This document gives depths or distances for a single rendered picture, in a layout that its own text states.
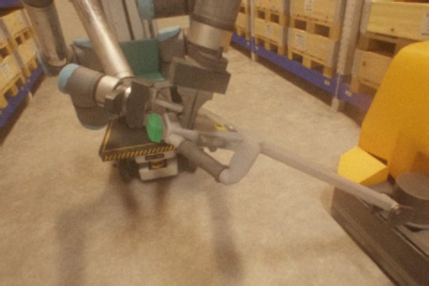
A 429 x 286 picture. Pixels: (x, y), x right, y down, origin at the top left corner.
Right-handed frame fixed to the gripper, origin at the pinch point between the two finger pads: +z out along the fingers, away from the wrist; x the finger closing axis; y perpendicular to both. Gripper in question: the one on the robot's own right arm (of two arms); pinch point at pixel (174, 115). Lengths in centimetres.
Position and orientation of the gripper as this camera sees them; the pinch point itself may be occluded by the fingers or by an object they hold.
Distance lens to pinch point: 82.2
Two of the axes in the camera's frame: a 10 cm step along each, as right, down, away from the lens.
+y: 1.9, -3.7, 9.1
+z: 9.4, 3.3, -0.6
